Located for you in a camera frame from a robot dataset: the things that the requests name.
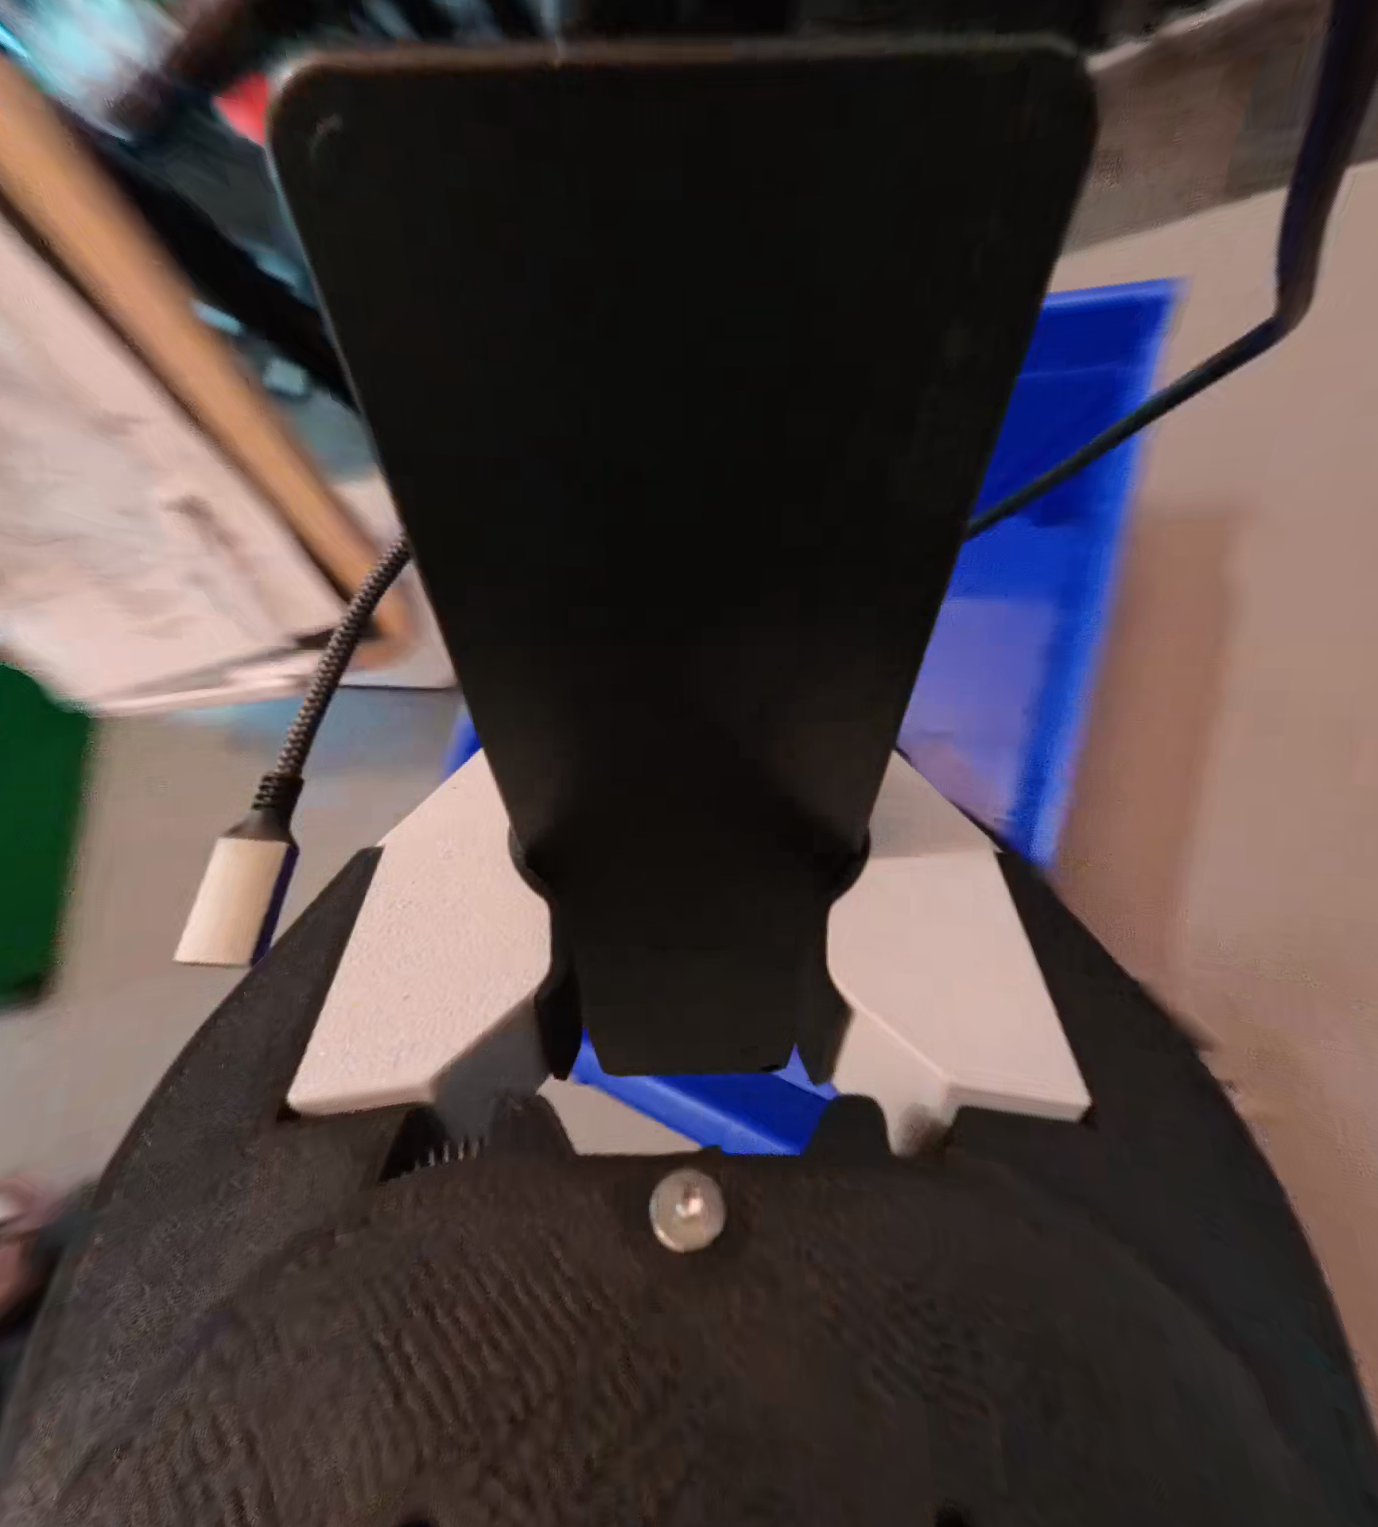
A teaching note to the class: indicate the black usb hub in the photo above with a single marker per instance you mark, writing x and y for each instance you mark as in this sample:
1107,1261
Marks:
690,477

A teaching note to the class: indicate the blue plastic bin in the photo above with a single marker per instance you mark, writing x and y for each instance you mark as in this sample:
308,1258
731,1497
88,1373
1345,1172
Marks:
1035,620

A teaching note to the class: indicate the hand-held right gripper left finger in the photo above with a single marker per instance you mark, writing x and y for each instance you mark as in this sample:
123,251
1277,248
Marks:
403,989

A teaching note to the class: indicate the wooden document stand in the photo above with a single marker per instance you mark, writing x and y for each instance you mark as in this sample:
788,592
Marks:
152,293

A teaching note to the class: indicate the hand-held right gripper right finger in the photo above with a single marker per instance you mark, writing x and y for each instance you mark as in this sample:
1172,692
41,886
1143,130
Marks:
952,978

